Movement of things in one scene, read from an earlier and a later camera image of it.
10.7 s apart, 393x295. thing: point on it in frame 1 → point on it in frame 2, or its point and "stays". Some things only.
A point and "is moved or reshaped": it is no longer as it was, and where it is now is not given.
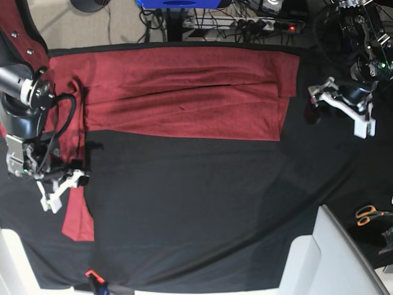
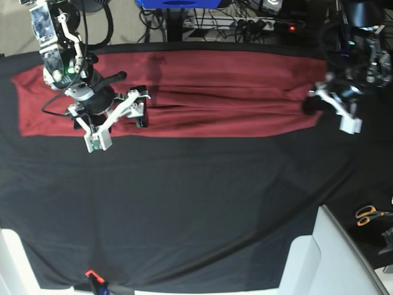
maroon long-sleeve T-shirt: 190,91 is moved or reshaped
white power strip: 244,23 stays
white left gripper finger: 43,199 → 91,142
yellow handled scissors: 365,213 stays
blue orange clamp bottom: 99,282 stays
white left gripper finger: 71,181 → 132,107
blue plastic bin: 179,3 stays
